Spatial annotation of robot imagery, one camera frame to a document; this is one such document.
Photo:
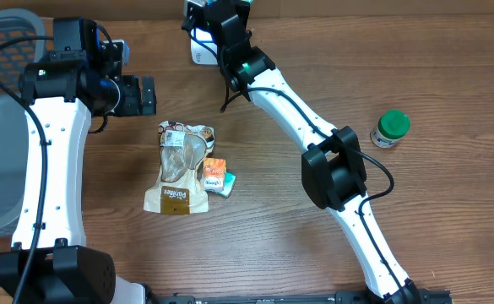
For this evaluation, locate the teal white snack packet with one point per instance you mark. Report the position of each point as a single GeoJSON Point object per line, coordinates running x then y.
{"type": "Point", "coordinates": [248, 1]}

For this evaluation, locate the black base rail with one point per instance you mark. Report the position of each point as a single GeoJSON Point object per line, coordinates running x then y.
{"type": "Point", "coordinates": [340, 297]}

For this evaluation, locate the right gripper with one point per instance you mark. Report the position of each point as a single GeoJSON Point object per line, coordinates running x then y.
{"type": "Point", "coordinates": [242, 9]}

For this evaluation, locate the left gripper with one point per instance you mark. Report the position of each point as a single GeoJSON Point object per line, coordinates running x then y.
{"type": "Point", "coordinates": [133, 105]}

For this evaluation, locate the white barcode scanner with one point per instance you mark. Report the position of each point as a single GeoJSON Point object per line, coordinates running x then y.
{"type": "Point", "coordinates": [203, 55]}

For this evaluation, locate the grey plastic shopping basket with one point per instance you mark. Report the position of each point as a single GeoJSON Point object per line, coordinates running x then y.
{"type": "Point", "coordinates": [1, 126]}

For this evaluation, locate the small teal white packet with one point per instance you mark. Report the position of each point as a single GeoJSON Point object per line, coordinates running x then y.
{"type": "Point", "coordinates": [229, 182]}

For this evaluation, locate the orange snack packet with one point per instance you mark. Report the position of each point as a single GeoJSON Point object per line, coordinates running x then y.
{"type": "Point", "coordinates": [214, 174]}

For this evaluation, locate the green lid white jar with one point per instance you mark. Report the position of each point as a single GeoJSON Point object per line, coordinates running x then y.
{"type": "Point", "coordinates": [391, 127]}

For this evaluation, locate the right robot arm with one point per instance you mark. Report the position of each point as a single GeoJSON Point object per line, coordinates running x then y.
{"type": "Point", "coordinates": [333, 173]}

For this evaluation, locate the clear brown bread bag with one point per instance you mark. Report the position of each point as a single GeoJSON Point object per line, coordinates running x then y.
{"type": "Point", "coordinates": [178, 189]}

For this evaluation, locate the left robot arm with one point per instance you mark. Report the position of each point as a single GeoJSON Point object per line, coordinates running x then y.
{"type": "Point", "coordinates": [80, 78]}

